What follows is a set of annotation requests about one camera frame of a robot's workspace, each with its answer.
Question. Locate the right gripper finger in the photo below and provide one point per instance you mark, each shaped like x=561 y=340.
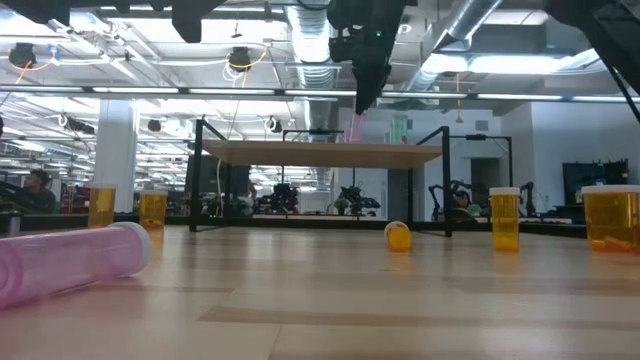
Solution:
x=370 y=85

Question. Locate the pink medicine bottle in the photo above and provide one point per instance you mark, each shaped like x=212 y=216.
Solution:
x=358 y=131
x=65 y=262

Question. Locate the green medicine bottle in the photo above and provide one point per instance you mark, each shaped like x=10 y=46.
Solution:
x=403 y=131

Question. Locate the small orange medicine bottle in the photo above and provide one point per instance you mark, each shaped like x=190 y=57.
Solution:
x=400 y=239
x=505 y=220
x=102 y=207

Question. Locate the large orange medicine bottle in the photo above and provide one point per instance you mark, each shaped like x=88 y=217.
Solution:
x=153 y=212
x=612 y=220

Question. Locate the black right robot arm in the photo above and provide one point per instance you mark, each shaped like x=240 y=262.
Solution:
x=610 y=25

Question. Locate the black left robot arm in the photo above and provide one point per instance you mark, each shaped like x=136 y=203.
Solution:
x=35 y=10

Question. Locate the black background robot arm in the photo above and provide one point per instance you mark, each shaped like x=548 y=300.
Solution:
x=526 y=195
x=357 y=200
x=450 y=197
x=285 y=197

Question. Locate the wooden shelf with black legs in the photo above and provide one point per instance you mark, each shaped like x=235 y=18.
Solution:
x=320 y=155

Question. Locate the black ceiling-hung device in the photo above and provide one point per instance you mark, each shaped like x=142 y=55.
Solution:
x=22 y=54
x=274 y=125
x=154 y=125
x=240 y=57

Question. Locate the long ceiling light bar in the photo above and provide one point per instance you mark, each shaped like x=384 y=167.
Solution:
x=225 y=91

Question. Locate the small background potted plant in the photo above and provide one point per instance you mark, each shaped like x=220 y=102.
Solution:
x=341 y=204

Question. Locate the white building column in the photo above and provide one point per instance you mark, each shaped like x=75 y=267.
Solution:
x=116 y=160

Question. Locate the dark background panel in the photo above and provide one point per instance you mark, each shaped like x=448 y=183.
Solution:
x=212 y=180

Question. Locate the person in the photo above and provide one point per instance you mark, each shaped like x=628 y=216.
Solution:
x=35 y=200

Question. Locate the black background monitor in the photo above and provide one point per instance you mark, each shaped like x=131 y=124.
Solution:
x=595 y=182

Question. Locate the silver ribbed air duct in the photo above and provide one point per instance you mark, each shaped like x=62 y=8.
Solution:
x=312 y=60

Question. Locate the silver smooth air duct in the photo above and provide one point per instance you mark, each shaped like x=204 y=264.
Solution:
x=465 y=20

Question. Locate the black background rig frame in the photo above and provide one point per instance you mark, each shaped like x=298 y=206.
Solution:
x=477 y=136

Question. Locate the black aluminium table frame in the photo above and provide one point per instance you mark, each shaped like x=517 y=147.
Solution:
x=325 y=225

